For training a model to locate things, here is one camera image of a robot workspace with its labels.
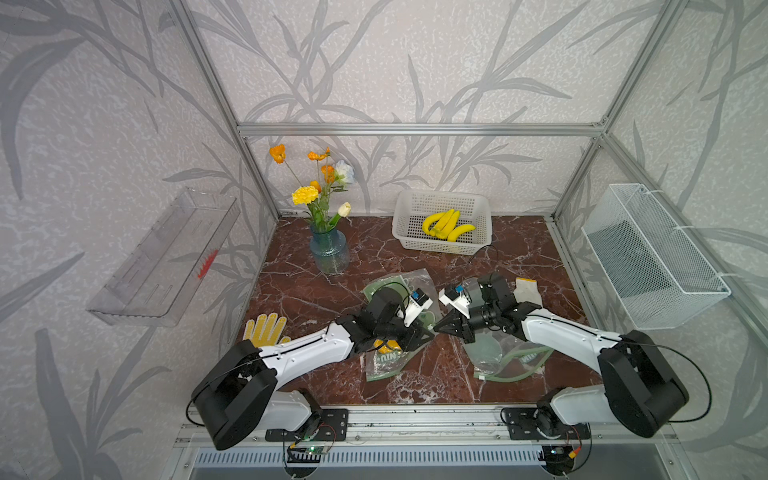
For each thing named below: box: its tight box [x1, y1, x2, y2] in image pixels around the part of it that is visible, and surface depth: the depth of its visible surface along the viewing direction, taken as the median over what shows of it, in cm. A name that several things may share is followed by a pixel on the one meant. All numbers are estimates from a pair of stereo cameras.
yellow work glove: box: [242, 312, 291, 349], surface depth 93 cm
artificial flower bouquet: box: [269, 144, 354, 233], surface depth 92 cm
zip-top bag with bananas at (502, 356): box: [463, 328, 554, 382], surface depth 79 cm
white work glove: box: [513, 277, 543, 307], surface depth 101 cm
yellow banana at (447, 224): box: [434, 209, 461, 239], surface depth 118 cm
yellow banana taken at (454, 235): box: [448, 224, 476, 242], surface depth 117 cm
